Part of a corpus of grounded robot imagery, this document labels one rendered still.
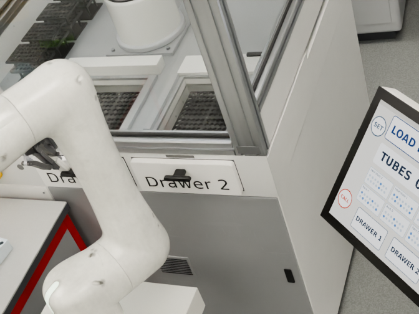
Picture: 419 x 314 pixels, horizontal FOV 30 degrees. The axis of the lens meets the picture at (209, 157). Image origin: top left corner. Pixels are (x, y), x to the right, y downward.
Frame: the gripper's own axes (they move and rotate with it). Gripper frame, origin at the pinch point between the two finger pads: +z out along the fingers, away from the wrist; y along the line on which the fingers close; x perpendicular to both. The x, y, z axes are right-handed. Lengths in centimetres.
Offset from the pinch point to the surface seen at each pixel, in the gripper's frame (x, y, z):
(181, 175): 35.7, 0.7, 2.8
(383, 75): 51, -110, 141
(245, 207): 48, 2, 19
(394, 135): 93, 2, -23
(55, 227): -6.9, 12.6, 16.0
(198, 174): 39.1, -0.8, 5.2
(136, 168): 21.6, -1.3, 4.1
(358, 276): 60, -6, 102
